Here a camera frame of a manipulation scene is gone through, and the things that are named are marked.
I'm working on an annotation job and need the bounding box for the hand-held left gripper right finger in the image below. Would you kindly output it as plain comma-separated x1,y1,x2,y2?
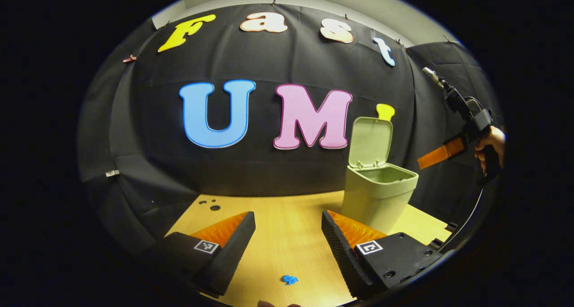
321,210,449,299

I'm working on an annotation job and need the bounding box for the green desktop garbage bin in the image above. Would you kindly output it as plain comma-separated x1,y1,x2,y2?
341,117,420,235

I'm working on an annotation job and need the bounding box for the black backdrop cloth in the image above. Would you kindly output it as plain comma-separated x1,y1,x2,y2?
76,2,500,258

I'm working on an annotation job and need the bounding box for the wooden desktop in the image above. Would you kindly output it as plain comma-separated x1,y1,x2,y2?
166,190,453,307

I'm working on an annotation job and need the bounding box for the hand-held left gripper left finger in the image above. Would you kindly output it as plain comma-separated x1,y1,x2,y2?
148,211,257,298

